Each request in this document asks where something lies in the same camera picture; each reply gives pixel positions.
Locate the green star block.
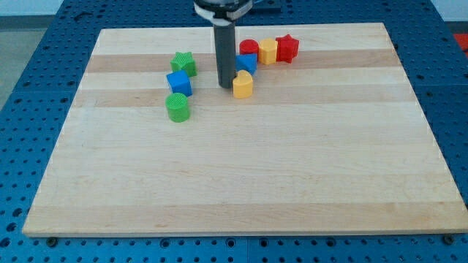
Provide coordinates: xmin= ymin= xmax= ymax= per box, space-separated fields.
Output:
xmin=170 ymin=52 xmax=197 ymax=77

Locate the wooden board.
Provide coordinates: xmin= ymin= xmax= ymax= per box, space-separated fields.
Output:
xmin=23 ymin=23 xmax=467 ymax=237

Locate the red star block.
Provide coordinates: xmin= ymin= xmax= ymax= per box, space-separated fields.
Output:
xmin=276 ymin=34 xmax=300 ymax=64

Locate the yellow heart block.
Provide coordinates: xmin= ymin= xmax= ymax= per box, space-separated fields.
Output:
xmin=233 ymin=70 xmax=254 ymax=99

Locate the red cylinder block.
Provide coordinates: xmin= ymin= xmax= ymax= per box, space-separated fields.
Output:
xmin=239 ymin=39 xmax=259 ymax=55

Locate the blue triangle block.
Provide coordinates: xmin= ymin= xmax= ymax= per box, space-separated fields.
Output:
xmin=235 ymin=53 xmax=257 ymax=75

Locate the green cylinder block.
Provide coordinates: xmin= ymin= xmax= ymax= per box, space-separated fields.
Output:
xmin=165 ymin=93 xmax=190 ymax=123

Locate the yellow hexagon block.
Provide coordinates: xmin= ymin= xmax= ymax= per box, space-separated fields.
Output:
xmin=258 ymin=38 xmax=278 ymax=65

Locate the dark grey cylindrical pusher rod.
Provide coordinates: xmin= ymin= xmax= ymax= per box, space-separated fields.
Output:
xmin=214 ymin=23 xmax=236 ymax=89

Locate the blue cube block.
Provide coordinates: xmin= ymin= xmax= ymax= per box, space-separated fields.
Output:
xmin=166 ymin=70 xmax=192 ymax=97

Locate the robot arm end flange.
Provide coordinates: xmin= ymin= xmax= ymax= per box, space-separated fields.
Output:
xmin=193 ymin=0 xmax=253 ymax=26

